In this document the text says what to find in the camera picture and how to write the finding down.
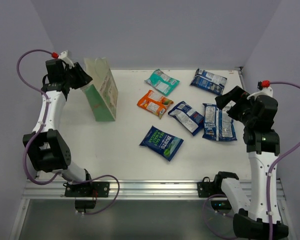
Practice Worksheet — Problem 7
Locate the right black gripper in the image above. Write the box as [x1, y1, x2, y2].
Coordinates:
[215, 86, 257, 128]

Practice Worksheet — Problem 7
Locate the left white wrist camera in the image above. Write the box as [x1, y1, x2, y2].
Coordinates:
[58, 50, 75, 68]

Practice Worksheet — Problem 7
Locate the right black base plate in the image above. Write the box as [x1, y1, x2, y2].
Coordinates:
[196, 181, 224, 198]

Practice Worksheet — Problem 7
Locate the green printed paper bag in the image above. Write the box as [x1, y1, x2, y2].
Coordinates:
[80, 57, 119, 122]

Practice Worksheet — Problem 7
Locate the blue silver tortilla chips packet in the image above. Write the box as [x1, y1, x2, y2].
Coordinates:
[202, 103, 237, 142]

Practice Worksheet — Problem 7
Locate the blue green crisps packet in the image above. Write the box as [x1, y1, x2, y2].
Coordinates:
[139, 126, 184, 162]

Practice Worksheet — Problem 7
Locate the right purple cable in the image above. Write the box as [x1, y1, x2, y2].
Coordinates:
[201, 80, 300, 240]

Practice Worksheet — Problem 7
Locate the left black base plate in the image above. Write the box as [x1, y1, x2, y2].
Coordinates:
[63, 181, 110, 198]

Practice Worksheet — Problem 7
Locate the green mint sweets packet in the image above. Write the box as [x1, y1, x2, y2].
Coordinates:
[144, 69, 180, 97]

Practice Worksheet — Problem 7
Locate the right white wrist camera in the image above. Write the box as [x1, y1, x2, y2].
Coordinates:
[247, 80, 273, 100]

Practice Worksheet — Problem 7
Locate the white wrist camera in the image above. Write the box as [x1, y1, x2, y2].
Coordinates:
[247, 80, 273, 100]
[58, 50, 75, 68]

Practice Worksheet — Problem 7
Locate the aluminium mounting rail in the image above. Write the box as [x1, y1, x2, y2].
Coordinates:
[22, 178, 283, 201]

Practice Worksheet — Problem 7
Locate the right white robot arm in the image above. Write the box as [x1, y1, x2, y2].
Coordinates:
[212, 86, 289, 240]

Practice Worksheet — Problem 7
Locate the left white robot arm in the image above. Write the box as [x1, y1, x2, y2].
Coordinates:
[22, 56, 94, 197]

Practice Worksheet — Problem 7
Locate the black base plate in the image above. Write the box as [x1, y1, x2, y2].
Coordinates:
[196, 181, 224, 198]
[63, 181, 110, 198]

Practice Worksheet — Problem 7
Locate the dark blue white snack packet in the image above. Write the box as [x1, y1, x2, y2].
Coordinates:
[168, 101, 204, 136]

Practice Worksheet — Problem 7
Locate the orange snack packet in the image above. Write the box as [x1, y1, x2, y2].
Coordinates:
[137, 90, 174, 119]

